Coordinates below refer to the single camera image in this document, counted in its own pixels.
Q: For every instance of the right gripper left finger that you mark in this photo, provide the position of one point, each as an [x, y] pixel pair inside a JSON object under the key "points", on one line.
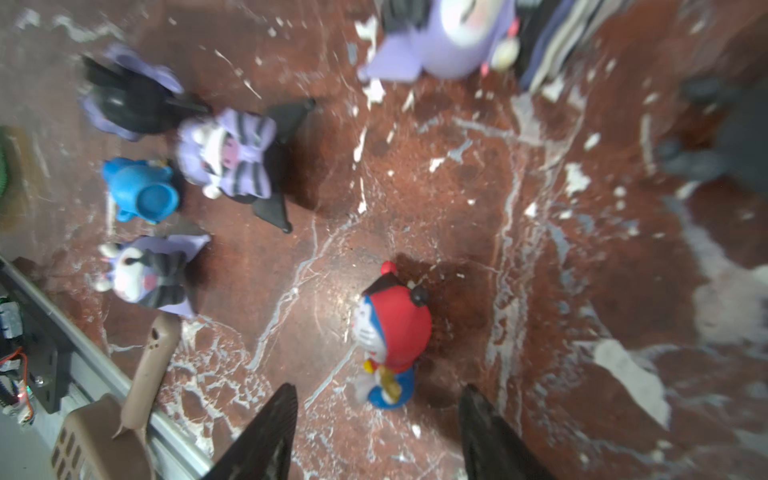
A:
{"points": [[264, 448]]}

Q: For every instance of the blue cup toy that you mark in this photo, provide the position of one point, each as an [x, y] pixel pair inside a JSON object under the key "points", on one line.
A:
{"points": [[141, 189]]}

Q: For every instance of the purple bat Kuromi figure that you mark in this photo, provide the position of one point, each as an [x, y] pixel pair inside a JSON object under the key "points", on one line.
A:
{"points": [[243, 155]]}

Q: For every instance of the purple dress Kuromi figure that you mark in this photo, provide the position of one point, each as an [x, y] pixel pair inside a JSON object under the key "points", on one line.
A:
{"points": [[447, 39]]}

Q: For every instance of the brown plastic litter scoop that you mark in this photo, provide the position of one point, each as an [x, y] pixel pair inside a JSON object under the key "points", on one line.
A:
{"points": [[107, 439]]}

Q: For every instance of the purple striped Kuromi figure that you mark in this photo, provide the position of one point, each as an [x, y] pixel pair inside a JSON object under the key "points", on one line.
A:
{"points": [[150, 271]]}

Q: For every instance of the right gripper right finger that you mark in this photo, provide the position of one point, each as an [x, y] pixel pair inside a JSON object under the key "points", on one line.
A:
{"points": [[491, 447]]}

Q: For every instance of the black Kuromi figure lying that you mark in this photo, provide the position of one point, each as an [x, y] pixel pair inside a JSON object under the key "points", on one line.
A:
{"points": [[131, 98]]}

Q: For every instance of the red hat Doraemon figure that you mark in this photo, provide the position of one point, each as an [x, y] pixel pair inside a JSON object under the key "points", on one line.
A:
{"points": [[392, 324]]}

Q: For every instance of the small grey bunny figure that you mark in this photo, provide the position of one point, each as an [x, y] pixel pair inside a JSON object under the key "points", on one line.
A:
{"points": [[739, 149]]}

